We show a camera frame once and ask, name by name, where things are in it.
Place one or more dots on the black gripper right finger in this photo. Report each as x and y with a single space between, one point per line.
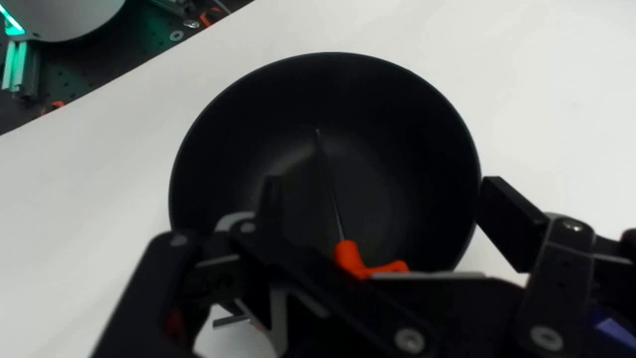
577 299

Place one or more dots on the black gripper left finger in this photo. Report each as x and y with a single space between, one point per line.
182 275

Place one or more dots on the orange handled hex key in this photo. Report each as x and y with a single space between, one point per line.
346 252

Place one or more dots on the round white robot base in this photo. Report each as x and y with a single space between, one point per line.
56 21

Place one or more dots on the black bowl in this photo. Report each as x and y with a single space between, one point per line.
362 150

